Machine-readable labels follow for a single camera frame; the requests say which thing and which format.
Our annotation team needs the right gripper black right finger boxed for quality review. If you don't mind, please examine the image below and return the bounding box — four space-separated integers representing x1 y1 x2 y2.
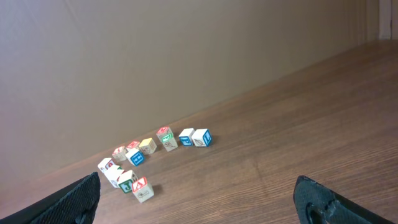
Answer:
293 175 393 224

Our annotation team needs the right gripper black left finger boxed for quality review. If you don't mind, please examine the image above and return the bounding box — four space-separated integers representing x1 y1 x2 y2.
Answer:
1 172 101 224

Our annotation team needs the plain engraved wooden block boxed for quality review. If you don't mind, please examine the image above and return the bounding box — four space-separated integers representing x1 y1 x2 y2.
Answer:
104 169 124 188

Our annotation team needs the green J wooden block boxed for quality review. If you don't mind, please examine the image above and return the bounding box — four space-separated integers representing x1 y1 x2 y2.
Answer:
118 170 138 194

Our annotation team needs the red A wooden block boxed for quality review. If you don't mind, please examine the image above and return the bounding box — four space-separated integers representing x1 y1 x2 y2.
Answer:
132 177 154 203

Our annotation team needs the plain wooden block red side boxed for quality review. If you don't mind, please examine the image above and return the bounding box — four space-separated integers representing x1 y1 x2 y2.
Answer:
98 157 116 173

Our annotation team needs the plain wooden block green side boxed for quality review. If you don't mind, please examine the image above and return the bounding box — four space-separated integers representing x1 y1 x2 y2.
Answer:
108 165 122 171

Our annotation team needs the red A block far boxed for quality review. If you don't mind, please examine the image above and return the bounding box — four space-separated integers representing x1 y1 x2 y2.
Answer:
112 146 128 162

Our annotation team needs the blue H wooden block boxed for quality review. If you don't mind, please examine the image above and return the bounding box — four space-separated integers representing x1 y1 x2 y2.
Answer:
126 148 145 166

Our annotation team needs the red W wooden block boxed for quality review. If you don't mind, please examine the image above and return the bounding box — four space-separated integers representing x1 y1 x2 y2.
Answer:
126 141 141 152

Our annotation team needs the yellow wooden block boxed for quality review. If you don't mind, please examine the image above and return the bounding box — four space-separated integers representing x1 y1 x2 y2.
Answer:
139 138 157 155

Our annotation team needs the green top wooden block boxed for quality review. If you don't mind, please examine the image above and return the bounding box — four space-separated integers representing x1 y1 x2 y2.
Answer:
159 133 178 152

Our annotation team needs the red M wooden block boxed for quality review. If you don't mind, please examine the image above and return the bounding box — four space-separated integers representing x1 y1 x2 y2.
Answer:
156 126 173 138

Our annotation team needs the blue P wooden block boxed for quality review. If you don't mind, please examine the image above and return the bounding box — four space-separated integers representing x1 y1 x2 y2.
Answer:
178 128 195 146

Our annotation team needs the blue L wooden block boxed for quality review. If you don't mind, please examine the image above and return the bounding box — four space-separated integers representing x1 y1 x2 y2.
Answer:
192 129 212 147

